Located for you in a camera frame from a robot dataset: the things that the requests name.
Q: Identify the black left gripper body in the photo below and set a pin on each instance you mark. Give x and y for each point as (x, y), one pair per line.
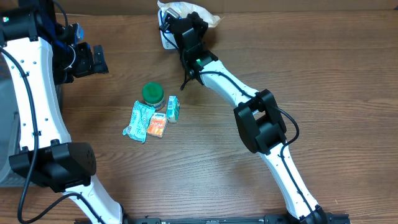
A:
(94, 59)

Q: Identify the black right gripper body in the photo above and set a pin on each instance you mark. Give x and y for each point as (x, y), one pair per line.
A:
(201, 28)

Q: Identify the brown white snack pouch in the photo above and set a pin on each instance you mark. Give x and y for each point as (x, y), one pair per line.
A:
(185, 8)

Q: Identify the green capped bottle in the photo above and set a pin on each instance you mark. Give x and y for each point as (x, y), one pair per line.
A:
(153, 95)

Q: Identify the teal tissue pack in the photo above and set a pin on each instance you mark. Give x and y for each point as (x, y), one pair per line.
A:
(139, 122)

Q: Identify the small teal carton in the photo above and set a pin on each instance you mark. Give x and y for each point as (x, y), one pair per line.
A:
(173, 108)

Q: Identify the orange tissue pack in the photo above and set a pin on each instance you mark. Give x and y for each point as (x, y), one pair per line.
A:
(157, 125)

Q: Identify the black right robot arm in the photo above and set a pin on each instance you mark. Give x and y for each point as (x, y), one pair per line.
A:
(259, 120)

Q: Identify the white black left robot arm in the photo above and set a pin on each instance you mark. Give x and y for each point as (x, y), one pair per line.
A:
(42, 54)

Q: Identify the white barcode scanner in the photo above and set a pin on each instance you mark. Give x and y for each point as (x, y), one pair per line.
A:
(164, 40)

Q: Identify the grey plastic mesh basket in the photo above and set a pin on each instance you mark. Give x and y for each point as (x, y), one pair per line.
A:
(10, 125)

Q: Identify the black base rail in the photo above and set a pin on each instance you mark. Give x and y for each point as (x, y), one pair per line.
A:
(267, 219)

